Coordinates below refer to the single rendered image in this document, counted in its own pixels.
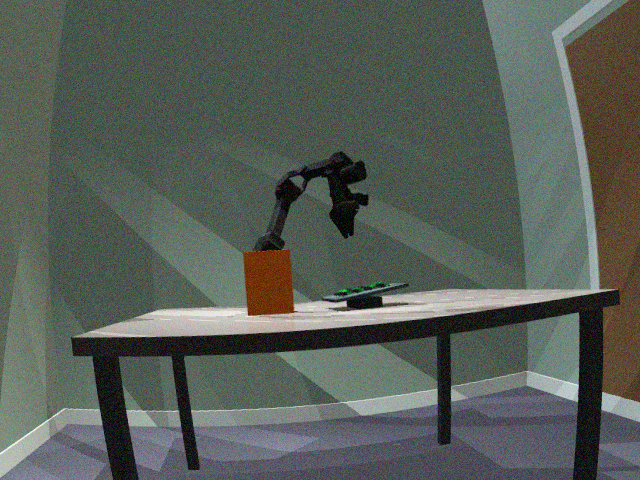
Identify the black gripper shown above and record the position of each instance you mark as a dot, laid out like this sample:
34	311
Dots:
343	211

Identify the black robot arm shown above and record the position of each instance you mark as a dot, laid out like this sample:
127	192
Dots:
338	169

